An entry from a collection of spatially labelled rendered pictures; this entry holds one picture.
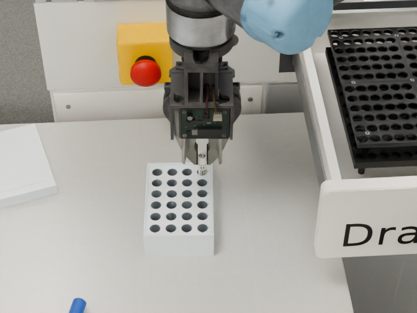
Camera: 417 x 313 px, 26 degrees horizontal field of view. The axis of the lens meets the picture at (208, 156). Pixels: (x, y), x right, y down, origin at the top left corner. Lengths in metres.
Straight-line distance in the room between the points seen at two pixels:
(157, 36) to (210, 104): 0.21
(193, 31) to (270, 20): 0.14
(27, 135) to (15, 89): 1.32
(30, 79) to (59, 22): 1.40
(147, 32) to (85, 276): 0.32
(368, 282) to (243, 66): 0.55
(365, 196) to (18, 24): 1.98
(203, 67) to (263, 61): 0.31
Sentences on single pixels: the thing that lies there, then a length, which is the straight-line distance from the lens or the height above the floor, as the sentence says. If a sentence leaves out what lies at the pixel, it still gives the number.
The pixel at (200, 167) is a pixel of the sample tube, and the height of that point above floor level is 0.81.
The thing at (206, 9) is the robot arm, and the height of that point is 1.08.
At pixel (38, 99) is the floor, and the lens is 2.53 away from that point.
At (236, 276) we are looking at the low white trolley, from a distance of 1.08.
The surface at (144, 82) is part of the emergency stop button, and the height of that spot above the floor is 0.87.
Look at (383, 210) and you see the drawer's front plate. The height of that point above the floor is 0.89.
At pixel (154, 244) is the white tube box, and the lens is 1.09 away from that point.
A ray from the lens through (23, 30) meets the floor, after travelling 2.79.
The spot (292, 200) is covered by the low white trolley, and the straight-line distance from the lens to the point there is 1.17.
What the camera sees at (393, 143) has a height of 0.90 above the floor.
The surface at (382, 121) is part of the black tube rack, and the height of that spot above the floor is 0.90.
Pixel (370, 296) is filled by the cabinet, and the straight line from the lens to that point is 1.68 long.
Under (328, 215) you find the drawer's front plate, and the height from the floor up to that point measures 0.89.
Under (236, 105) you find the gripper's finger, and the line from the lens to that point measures 1.07.
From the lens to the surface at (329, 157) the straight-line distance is 1.04.
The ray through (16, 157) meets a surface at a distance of 1.22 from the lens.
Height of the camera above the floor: 1.61
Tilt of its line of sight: 44 degrees down
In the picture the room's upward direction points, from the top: straight up
